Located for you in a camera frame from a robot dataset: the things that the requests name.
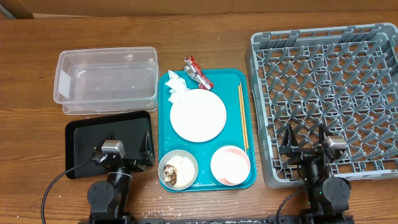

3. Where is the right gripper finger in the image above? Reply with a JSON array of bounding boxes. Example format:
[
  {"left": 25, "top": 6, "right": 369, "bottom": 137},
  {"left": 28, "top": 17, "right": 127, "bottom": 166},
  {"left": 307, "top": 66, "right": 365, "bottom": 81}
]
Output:
[
  {"left": 318, "top": 124, "right": 333, "bottom": 147},
  {"left": 281, "top": 123, "right": 299, "bottom": 148}
]

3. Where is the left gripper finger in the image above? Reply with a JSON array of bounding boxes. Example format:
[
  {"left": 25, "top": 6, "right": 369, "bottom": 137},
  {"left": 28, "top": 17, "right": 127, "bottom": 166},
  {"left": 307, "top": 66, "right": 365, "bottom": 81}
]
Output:
[
  {"left": 94, "top": 130, "right": 114, "bottom": 152},
  {"left": 139, "top": 131, "right": 155, "bottom": 166}
]

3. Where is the large pink plate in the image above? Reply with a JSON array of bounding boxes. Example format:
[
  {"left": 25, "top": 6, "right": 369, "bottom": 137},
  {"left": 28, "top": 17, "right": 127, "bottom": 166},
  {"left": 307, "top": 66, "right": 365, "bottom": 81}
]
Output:
[{"left": 170, "top": 89, "right": 227, "bottom": 142}]

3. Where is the small pink bowl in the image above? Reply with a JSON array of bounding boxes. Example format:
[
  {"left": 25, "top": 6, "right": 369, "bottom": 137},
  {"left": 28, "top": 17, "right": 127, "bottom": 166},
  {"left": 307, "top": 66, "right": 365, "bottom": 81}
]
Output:
[{"left": 210, "top": 146, "right": 251, "bottom": 186}]

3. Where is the wooden chopstick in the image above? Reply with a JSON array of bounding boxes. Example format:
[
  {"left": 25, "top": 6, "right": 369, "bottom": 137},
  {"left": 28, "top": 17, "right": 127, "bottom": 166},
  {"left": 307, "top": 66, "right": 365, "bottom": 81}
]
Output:
[
  {"left": 238, "top": 85, "right": 248, "bottom": 153},
  {"left": 239, "top": 82, "right": 250, "bottom": 150}
]

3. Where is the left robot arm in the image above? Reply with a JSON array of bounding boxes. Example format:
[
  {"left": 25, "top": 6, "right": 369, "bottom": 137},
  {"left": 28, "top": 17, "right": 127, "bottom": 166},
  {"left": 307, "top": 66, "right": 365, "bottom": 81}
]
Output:
[{"left": 87, "top": 131, "right": 154, "bottom": 223}]

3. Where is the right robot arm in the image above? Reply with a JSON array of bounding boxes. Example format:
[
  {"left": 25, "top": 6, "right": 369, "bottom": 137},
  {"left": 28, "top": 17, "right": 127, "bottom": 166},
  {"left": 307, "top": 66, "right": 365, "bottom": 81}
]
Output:
[{"left": 275, "top": 124, "right": 354, "bottom": 223}]

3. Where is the grey dishwasher rack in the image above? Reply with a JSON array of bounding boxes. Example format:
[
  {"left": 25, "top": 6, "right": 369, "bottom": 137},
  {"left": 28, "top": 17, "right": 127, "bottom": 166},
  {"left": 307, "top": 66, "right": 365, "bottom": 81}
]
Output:
[{"left": 246, "top": 23, "right": 397, "bottom": 189}]

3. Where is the black tray bin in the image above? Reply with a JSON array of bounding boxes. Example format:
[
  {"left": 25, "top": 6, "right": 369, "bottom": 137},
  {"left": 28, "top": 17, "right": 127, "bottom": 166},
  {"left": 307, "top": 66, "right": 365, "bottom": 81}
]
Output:
[{"left": 65, "top": 111, "right": 153, "bottom": 170}]

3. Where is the metal bowl with food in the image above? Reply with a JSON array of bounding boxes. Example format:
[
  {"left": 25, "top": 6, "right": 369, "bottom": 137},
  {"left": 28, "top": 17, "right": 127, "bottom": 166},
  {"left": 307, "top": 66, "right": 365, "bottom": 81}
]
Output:
[{"left": 158, "top": 150, "right": 198, "bottom": 191}]

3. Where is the clear plastic bin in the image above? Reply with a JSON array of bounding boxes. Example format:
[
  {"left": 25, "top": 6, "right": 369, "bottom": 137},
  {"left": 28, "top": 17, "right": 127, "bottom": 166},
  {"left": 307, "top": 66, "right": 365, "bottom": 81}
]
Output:
[{"left": 53, "top": 47, "right": 159, "bottom": 115}]

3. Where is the crumpled white napkin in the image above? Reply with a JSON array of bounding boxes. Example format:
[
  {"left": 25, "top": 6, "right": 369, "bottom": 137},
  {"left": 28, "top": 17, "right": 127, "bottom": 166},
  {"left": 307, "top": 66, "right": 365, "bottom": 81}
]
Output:
[{"left": 165, "top": 70, "right": 190, "bottom": 104}]

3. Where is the teal serving tray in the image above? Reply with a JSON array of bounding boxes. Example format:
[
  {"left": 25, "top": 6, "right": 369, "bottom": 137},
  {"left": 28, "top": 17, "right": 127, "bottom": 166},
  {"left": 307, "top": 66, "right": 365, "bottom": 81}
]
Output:
[{"left": 158, "top": 68, "right": 257, "bottom": 192}]

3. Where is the red silver snack wrapper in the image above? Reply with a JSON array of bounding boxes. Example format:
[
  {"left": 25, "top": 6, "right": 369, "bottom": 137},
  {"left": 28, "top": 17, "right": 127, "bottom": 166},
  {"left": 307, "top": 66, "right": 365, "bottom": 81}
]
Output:
[{"left": 183, "top": 56, "right": 214, "bottom": 90}]

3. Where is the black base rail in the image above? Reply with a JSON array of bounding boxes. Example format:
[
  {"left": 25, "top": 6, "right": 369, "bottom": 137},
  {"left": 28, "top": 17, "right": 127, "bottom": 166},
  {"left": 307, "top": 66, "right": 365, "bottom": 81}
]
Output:
[{"left": 77, "top": 214, "right": 355, "bottom": 224}]

